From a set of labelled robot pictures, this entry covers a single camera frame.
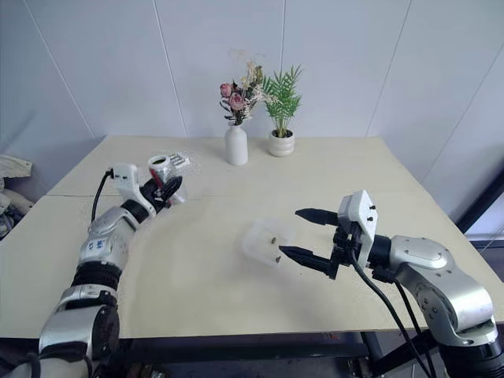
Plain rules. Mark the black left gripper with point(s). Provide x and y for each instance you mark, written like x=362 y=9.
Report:
x=155 y=195

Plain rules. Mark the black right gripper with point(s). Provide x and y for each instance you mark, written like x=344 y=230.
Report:
x=346 y=244

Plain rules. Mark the clear plastic jar silver lid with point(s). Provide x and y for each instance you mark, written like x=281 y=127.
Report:
x=161 y=169

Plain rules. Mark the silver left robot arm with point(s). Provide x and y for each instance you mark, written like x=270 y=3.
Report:
x=102 y=244

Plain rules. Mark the clear plastic tray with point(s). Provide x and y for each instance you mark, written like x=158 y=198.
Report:
x=260 y=244

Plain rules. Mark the white battery pack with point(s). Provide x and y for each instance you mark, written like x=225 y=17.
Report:
x=181 y=159

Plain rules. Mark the white ceramic vase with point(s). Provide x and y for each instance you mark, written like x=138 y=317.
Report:
x=236 y=147

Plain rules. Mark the white ribbed plant pot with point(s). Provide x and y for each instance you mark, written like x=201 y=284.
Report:
x=281 y=145

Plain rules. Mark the dried pink flower bouquet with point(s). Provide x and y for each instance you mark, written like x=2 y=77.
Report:
x=240 y=100

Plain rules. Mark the green fern plant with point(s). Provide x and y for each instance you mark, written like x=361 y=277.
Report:
x=282 y=98

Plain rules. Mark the beige crumpled cloth pile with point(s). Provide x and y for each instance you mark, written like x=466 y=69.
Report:
x=12 y=169

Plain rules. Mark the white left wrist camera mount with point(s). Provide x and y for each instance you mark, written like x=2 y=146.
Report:
x=128 y=177

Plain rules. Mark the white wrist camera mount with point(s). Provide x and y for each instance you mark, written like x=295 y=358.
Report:
x=128 y=177
x=364 y=220

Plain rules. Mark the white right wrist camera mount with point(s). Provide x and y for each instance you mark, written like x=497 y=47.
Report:
x=364 y=220

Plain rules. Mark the black table frame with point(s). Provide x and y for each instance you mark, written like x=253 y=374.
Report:
x=244 y=352

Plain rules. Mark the black metal frame bar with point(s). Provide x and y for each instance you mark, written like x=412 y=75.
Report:
x=482 y=201

